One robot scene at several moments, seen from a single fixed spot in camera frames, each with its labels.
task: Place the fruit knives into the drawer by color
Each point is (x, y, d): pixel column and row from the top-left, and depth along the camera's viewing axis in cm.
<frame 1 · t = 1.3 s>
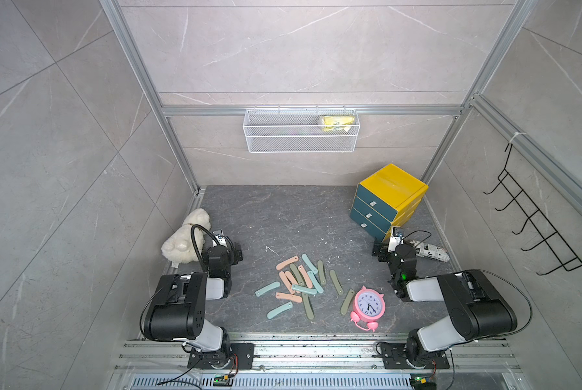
left hand: (223, 242, 94), fingers open
right hand: (390, 238, 93), fingers open
yellow teal drawer cabinet: (389, 198, 90), point 22 cm above the table
white plush dog toy: (176, 248, 89), point 10 cm above the table
pink alarm clock: (369, 307, 83), point 2 cm above the table
white patterned toy shoe: (430, 251, 95), point 4 cm above the table
pink fruit knife upper: (287, 262, 95), on the table
teal fruit knife left: (267, 288, 89), on the table
teal fruit knife bottom: (280, 309, 84), on the table
pink fruit knife lower: (284, 296, 88), on the table
olive fruit knife right: (336, 282, 90), on the table
olive fruit knife far right: (347, 302, 85), on the table
teal fruit knife upper: (306, 259, 97), on the table
olive fruit knife bottom: (308, 306, 85), on the table
teal fruit knife centre: (316, 283, 90), on the table
pink fruit knife centre: (304, 276, 92), on the table
pink fruit knife left pair: (287, 282, 90), on the table
olive fruit knife upper: (321, 272, 92), on the table
teal fruit knife middle: (301, 288, 89), on the table
pink fruit knife pair: (290, 278, 92), on the table

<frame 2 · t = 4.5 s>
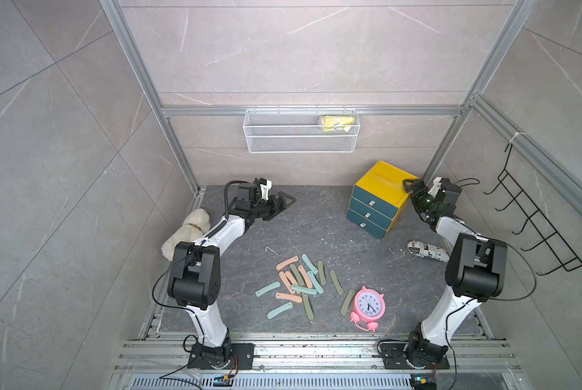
left hand: (291, 200, 89), fingers open
right hand: (408, 185, 95), fingers open
the named things where they were.

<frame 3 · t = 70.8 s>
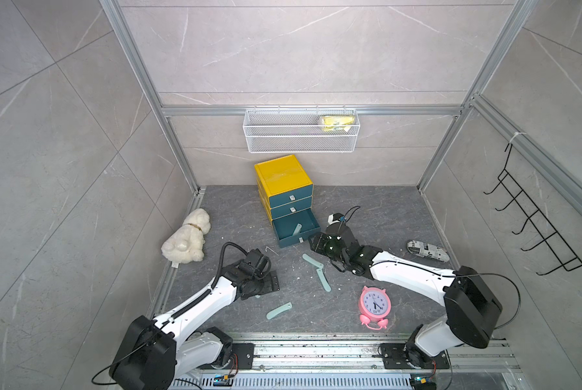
left hand: (270, 281, 84), fingers open
right hand: (311, 239, 84), fingers open
yellow teal drawer cabinet: (287, 193, 92), point 21 cm above the table
teal fruit knife upper: (312, 261, 97), on the table
teal fruit knife centre: (323, 279, 92), on the table
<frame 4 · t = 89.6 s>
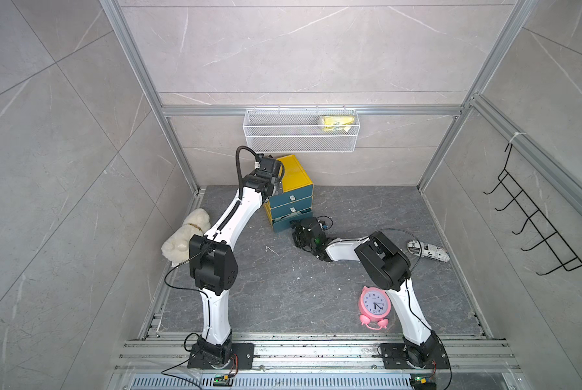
left hand: (264, 181, 90), fingers open
right hand: (288, 225, 101), fingers open
